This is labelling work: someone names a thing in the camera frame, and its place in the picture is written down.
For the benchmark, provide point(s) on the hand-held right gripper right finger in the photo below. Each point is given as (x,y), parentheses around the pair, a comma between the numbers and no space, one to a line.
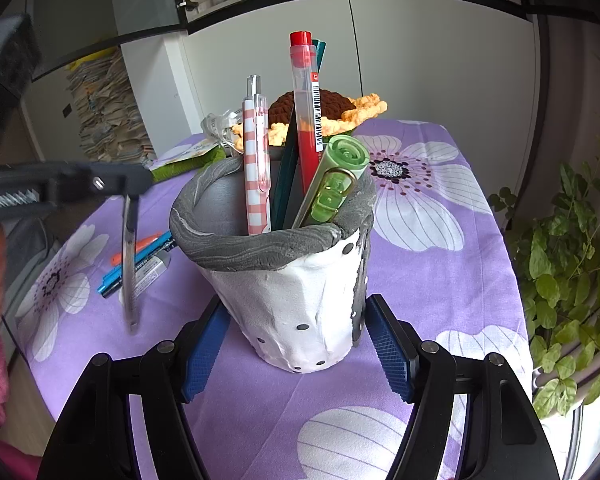
(390,350)

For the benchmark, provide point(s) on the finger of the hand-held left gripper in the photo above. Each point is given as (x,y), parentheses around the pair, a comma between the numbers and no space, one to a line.
(90,182)

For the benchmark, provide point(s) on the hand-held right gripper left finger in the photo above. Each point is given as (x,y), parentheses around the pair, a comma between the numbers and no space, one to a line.
(205,355)

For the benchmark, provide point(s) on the orange pen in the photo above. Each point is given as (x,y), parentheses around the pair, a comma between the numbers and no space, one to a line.
(145,242)

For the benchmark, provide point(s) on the white translucent pen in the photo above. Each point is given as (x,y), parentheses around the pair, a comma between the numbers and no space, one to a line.
(130,260)

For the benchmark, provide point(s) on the grey white pen holder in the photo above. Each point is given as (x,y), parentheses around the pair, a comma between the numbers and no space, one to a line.
(280,310)

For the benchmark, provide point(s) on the blue pen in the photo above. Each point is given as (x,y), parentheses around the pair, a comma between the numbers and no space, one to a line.
(111,277)

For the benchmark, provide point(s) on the light green pen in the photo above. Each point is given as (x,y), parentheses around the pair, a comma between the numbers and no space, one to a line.
(330,185)

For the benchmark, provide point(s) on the dark teal pen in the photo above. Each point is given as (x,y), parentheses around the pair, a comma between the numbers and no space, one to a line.
(285,185)

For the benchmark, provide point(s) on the red pen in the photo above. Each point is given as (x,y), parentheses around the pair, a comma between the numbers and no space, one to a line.
(307,110)

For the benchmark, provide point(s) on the pile of books and papers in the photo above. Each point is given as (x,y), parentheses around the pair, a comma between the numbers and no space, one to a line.
(110,110)

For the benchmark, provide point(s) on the purple floral tablecloth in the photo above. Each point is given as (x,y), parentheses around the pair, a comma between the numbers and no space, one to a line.
(430,285)

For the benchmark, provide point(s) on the green crochet stem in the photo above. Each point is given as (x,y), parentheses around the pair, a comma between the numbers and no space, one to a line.
(175,170)

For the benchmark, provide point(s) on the white greeting card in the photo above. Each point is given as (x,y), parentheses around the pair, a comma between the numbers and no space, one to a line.
(180,152)

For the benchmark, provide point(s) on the grey glass cabinet door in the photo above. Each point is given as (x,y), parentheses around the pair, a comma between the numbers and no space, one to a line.
(130,0)

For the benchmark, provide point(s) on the clear ribbon bow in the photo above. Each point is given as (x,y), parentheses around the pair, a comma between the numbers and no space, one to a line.
(220,125)

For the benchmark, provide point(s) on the green potted plant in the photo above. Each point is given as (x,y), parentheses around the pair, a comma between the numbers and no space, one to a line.
(555,285)

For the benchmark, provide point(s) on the white bookcase cabinet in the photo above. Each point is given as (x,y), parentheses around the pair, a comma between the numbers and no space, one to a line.
(230,60)

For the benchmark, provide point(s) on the crochet sunflower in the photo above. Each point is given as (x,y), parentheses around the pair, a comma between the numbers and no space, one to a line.
(280,105)

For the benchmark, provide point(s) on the person's pink trousers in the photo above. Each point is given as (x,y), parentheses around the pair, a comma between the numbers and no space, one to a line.
(5,460)

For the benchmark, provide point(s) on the pale pink curtain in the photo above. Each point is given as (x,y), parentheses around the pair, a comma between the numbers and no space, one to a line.
(570,85)

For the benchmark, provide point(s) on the black wall switch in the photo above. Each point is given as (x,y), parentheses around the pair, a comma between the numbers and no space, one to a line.
(66,111)

